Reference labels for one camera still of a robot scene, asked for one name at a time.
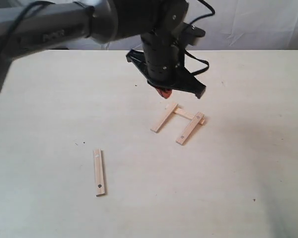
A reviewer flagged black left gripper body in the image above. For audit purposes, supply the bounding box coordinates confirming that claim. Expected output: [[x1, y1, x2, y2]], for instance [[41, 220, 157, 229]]
[[126, 33, 206, 99]]

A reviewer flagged plain wooden stick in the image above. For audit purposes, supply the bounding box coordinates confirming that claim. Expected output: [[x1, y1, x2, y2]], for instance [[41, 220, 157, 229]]
[[150, 103, 178, 133]]

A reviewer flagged wooden stick with holes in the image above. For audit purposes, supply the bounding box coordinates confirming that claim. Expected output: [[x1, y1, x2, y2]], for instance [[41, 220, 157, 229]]
[[176, 112, 203, 145], [93, 149, 107, 197]]

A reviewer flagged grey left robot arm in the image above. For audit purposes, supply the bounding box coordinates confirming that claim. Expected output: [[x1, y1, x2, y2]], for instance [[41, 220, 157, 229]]
[[0, 0, 206, 98]]

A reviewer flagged short wooden crossbar stick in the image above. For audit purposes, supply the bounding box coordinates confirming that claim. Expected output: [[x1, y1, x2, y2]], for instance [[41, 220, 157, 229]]
[[173, 108, 205, 125]]

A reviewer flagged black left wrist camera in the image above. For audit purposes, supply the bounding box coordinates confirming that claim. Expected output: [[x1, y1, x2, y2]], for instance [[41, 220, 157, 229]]
[[178, 23, 206, 47]]

